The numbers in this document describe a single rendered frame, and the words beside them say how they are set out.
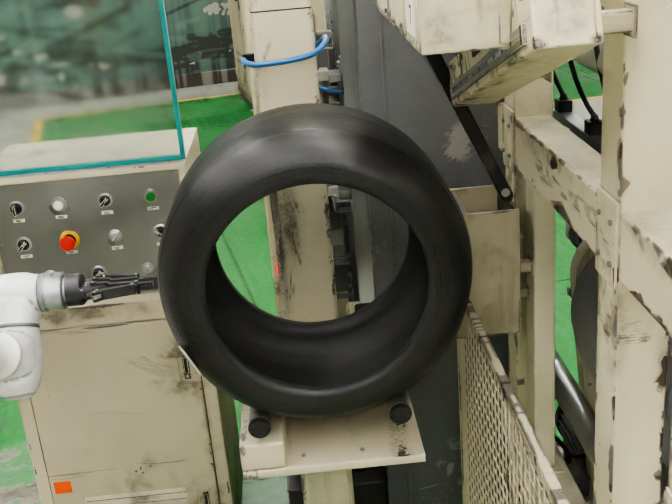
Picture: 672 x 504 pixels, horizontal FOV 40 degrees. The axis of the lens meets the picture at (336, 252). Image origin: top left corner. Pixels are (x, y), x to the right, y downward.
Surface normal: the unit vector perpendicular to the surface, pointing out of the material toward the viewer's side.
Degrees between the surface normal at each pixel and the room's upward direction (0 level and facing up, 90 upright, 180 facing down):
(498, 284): 90
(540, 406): 90
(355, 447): 0
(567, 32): 72
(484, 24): 90
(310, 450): 0
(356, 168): 80
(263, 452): 90
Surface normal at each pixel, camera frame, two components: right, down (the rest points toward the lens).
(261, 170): -0.01, 0.18
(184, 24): 0.25, 0.32
